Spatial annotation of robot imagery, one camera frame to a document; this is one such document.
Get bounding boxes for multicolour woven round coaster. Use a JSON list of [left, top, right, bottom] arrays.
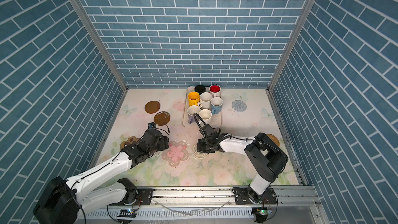
[[192, 144, 208, 160]]

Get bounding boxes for brown paw shaped coaster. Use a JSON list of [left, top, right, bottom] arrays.
[[120, 136, 140, 149]]

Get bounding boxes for glossy brown scratched coaster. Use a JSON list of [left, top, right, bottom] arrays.
[[153, 111, 171, 126]]

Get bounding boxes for matte brown wooden coaster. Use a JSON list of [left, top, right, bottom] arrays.
[[144, 101, 161, 114]]

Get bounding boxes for blue woven round coaster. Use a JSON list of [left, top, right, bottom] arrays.
[[231, 100, 247, 113]]

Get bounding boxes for tan rattan round coaster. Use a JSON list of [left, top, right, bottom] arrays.
[[267, 134, 280, 147]]

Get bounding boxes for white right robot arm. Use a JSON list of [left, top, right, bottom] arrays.
[[197, 124, 289, 204]]

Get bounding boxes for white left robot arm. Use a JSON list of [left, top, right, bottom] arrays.
[[33, 129, 169, 224]]

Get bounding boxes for pink flower silicone coaster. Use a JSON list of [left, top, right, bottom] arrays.
[[161, 141, 189, 167]]

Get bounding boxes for beige serving tray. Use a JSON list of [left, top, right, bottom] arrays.
[[182, 86, 222, 128]]

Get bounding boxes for plain white mug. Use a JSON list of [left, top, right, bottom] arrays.
[[199, 109, 212, 125]]

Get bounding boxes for purple mug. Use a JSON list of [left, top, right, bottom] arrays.
[[187, 105, 201, 124]]

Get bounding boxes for blue floral mug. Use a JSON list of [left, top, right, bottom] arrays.
[[210, 97, 223, 115]]

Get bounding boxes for white speckled mug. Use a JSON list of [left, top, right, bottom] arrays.
[[198, 92, 213, 110]]

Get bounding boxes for yellow mug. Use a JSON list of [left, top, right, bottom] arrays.
[[188, 91, 200, 106]]

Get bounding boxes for white mug red inside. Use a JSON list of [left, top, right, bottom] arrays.
[[209, 85, 221, 97]]

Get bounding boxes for black mug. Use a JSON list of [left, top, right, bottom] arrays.
[[194, 85, 206, 95]]

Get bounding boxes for white vented strip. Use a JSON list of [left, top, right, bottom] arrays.
[[86, 207, 254, 220]]

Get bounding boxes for left circuit board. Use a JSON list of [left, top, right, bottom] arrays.
[[116, 208, 138, 224]]

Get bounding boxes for circuit board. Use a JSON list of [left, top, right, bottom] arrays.
[[116, 208, 138, 224], [251, 207, 273, 224]]

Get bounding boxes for right circuit board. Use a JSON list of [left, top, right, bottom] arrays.
[[251, 207, 273, 224]]

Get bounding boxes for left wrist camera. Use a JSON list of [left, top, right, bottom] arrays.
[[148, 122, 156, 129]]

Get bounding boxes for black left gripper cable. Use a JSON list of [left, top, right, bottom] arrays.
[[154, 123, 171, 136]]

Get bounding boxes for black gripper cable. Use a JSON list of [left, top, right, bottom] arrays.
[[154, 123, 171, 136], [193, 112, 209, 138]]

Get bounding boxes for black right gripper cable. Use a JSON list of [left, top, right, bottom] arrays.
[[193, 112, 209, 138]]

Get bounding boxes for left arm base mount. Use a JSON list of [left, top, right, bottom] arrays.
[[122, 188, 154, 206]]

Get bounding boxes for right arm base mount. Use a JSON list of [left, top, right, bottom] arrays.
[[232, 186, 277, 205]]

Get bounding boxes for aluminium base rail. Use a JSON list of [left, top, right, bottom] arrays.
[[77, 185, 321, 209]]

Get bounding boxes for aluminium corner post left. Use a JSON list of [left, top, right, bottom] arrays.
[[69, 0, 128, 93]]

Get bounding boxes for aluminium corner post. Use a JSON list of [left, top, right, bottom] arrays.
[[268, 0, 315, 92], [69, 0, 128, 93]]

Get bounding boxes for aluminium corner post right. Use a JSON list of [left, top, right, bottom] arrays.
[[268, 0, 315, 92]]

